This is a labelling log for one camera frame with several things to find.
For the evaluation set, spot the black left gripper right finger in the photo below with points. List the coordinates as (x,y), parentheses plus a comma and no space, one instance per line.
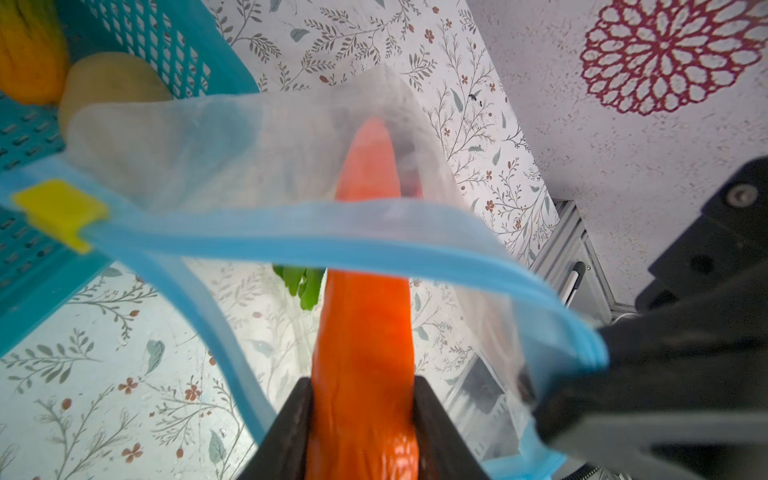
(443,454)

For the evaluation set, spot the clear zip top bag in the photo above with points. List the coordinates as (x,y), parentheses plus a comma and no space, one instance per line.
(348,178)

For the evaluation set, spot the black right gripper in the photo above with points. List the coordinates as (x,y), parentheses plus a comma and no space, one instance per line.
(685,393)

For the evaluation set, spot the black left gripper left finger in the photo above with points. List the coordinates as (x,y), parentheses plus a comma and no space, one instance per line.
(282,454)

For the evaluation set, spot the orange carrot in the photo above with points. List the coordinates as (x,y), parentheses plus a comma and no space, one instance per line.
(363,381)

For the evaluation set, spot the teal plastic basket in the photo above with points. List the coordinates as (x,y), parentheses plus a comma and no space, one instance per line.
(187,43)

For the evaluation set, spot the yellow green potato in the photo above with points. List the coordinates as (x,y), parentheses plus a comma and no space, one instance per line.
(109,77)

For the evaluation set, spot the green yellow cucumber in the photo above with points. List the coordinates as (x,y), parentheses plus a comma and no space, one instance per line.
(34,54)

